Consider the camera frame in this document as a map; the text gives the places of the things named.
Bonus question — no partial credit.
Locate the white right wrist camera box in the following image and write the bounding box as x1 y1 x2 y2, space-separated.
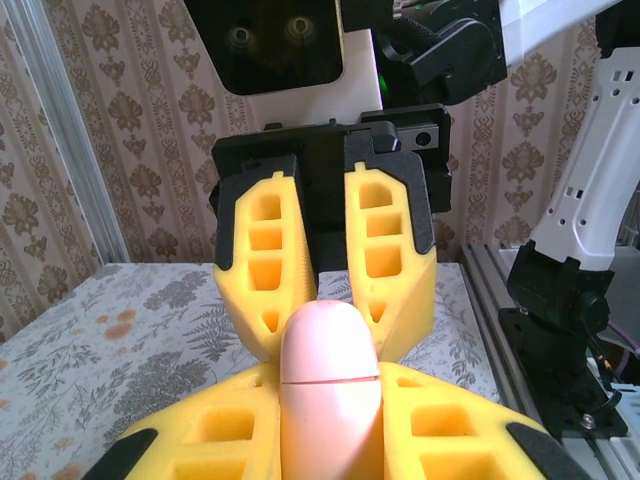
187 0 385 126

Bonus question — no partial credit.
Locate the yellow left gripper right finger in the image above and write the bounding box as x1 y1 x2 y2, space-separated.
381 362 596 480

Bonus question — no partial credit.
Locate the black cable loop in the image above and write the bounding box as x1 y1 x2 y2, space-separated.
377 9 446 61

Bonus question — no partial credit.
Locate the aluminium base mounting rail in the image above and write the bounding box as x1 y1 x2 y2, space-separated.
459 243 566 451

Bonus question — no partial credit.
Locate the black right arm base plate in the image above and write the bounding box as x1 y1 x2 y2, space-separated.
497 307 630 441

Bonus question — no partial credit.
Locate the pink earbud charging case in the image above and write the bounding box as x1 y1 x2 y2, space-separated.
278 299 385 480

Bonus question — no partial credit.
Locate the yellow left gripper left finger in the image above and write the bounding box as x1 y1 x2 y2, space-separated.
84 362 282 480

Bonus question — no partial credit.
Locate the aluminium corner post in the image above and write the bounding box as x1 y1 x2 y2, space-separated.
0 0 132 266

